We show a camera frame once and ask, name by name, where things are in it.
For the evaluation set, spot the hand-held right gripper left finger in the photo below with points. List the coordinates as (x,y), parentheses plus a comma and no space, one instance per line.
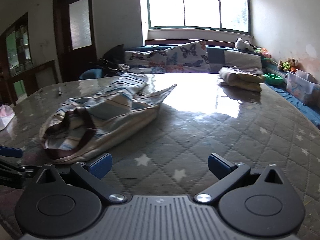
(101,166)

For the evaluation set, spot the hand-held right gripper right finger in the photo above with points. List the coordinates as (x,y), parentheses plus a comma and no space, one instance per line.
(220,166)

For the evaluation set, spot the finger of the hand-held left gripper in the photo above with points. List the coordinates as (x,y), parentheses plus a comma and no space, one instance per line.
(10,152)
(17,173)

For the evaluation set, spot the blue beige striped garment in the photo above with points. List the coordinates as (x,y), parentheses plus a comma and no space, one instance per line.
(110,110)

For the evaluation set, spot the white pink tissue pack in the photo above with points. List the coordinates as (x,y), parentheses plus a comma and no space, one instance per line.
(6,117)

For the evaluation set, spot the grey quilted star table cover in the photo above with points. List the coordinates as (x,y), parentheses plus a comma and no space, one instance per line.
(200,135)

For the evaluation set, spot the black pen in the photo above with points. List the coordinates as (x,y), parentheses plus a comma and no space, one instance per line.
(59,92)

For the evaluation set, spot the folded beige cloth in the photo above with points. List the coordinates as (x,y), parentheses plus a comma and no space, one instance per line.
(240,78)

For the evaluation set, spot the blue chair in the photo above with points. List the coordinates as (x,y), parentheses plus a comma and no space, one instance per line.
(90,75)

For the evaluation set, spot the dark wooden side table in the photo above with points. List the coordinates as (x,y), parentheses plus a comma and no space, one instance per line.
(45,66)

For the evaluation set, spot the glass display cabinet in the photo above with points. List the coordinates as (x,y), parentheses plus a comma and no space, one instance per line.
(17,50)

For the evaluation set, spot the green bowl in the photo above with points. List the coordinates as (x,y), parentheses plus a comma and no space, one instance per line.
(273,78)

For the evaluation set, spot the grey cushion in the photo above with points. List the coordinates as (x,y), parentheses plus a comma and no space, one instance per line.
(242,58)

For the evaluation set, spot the dark wooden glass door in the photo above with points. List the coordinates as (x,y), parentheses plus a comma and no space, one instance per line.
(62,55)

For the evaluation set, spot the blue sofa bench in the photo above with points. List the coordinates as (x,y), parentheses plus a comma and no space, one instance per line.
(216,55)

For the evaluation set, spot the black bag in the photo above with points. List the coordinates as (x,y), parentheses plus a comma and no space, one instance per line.
(112,55)

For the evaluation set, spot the clear plastic storage box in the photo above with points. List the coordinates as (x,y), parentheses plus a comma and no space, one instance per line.
(300,87)

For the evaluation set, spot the butterfly print pillow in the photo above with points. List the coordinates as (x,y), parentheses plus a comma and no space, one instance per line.
(190,55)

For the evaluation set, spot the green pink toy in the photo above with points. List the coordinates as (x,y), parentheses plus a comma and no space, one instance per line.
(263,53)

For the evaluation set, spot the brown green plush toy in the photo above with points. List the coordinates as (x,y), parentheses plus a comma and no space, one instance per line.
(287,65)

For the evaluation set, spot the white plush toy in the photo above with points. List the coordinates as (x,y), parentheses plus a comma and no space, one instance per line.
(242,44)

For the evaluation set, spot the green framed window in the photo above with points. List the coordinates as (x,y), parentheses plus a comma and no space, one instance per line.
(200,5)

